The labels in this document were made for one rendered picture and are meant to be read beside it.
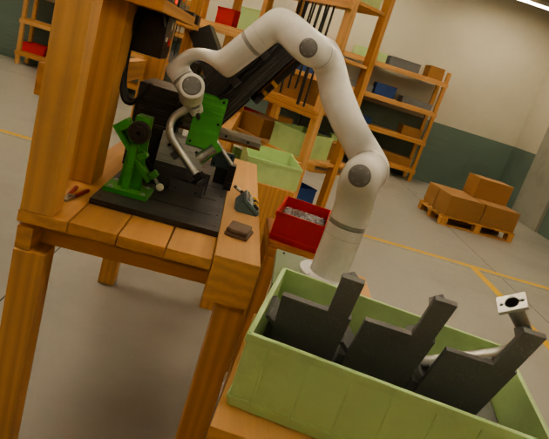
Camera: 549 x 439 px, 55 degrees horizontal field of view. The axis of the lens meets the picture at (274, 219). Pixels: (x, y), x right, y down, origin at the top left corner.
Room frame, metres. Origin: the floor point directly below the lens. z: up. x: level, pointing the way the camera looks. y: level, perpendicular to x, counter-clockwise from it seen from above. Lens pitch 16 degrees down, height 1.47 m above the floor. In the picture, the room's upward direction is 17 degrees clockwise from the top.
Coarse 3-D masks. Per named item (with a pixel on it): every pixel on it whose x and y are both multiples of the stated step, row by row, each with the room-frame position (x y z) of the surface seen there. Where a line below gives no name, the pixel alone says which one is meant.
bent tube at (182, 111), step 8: (176, 112) 2.00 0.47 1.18; (184, 112) 2.01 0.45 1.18; (168, 120) 1.99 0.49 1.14; (176, 120) 2.01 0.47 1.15; (168, 128) 1.98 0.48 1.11; (168, 136) 1.98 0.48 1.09; (176, 144) 1.98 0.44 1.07; (184, 152) 1.98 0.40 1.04; (184, 160) 1.97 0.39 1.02; (192, 168) 1.97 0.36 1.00
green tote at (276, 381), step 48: (288, 288) 1.34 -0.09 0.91; (240, 384) 0.94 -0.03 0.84; (288, 384) 0.93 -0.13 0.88; (336, 384) 0.92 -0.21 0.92; (384, 384) 0.91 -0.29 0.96; (336, 432) 0.92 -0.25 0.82; (384, 432) 0.91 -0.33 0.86; (432, 432) 0.90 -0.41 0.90; (480, 432) 0.89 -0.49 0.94; (528, 432) 0.97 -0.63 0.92
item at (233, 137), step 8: (184, 120) 2.18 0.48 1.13; (184, 128) 2.15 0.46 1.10; (224, 128) 2.31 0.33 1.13; (224, 136) 2.17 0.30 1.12; (232, 136) 2.18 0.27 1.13; (240, 136) 2.23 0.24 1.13; (248, 136) 2.30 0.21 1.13; (240, 144) 2.18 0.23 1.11; (248, 144) 2.19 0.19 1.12; (256, 144) 2.19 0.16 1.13
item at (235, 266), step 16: (240, 160) 2.90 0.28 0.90; (240, 176) 2.52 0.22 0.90; (256, 176) 2.63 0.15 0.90; (240, 192) 2.21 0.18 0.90; (256, 192) 2.30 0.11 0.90; (224, 208) 1.91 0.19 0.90; (224, 224) 1.73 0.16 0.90; (256, 224) 1.85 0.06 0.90; (224, 240) 1.57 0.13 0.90; (240, 240) 1.62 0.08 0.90; (256, 240) 1.67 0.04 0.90; (224, 256) 1.45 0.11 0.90; (240, 256) 1.48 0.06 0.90; (256, 256) 1.53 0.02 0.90; (208, 272) 1.52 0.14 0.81; (224, 272) 1.44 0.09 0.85; (240, 272) 1.45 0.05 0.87; (256, 272) 1.45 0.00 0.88; (208, 288) 1.44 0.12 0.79; (224, 288) 1.44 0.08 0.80; (240, 288) 1.45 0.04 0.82; (224, 304) 1.45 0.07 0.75; (240, 304) 1.45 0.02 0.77
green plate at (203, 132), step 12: (204, 96) 2.07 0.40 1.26; (216, 96) 2.08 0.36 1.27; (204, 108) 2.06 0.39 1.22; (216, 108) 2.07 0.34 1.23; (192, 120) 2.04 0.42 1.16; (204, 120) 2.05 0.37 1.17; (216, 120) 2.06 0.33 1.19; (192, 132) 2.03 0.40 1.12; (204, 132) 2.04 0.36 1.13; (216, 132) 2.05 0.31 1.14; (192, 144) 2.02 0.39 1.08; (204, 144) 2.03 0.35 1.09
